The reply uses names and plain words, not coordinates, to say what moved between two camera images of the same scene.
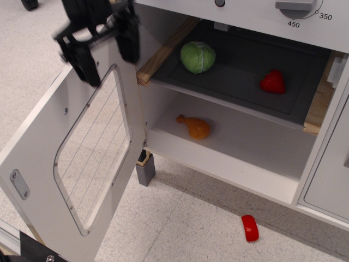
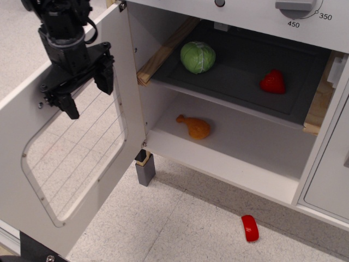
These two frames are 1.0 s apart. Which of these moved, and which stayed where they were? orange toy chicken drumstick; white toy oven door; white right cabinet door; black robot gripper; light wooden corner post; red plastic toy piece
Moved: black robot gripper; white toy oven door
Stayed: light wooden corner post; orange toy chicken drumstick; red plastic toy piece; white right cabinet door
